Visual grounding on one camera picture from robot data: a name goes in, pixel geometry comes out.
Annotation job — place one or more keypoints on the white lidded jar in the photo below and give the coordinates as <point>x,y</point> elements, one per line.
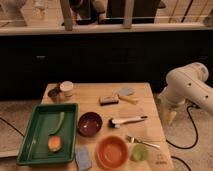
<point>66,88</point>

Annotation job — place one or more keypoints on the blue sponge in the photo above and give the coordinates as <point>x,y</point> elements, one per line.
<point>82,158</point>

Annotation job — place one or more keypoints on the white handled brush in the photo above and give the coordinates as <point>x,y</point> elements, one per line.
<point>117,122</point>

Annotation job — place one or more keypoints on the silver fork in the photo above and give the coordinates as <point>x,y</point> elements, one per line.
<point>135,140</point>

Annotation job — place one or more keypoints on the orange bowl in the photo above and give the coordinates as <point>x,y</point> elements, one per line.
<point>111,153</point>

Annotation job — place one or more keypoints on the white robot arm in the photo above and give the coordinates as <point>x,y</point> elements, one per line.
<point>186,83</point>

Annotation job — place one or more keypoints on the green cup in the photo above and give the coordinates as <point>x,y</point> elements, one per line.
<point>139,153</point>

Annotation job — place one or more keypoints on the dark metal cup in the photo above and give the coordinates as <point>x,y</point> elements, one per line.
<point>54,95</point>

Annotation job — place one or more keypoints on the green plastic tray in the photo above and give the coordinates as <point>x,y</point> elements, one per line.
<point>44,118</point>

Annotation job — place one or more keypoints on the purple bowl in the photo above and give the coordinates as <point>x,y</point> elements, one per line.
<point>89,124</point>

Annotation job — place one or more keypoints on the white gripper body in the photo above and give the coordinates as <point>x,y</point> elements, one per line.
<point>170,99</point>

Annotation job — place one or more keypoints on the orange peach fruit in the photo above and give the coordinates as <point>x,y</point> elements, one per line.
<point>54,143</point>

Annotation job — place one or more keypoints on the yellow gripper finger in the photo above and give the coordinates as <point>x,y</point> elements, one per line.
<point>170,117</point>

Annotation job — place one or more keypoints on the black whiteboard eraser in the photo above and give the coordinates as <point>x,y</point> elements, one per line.
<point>108,100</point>

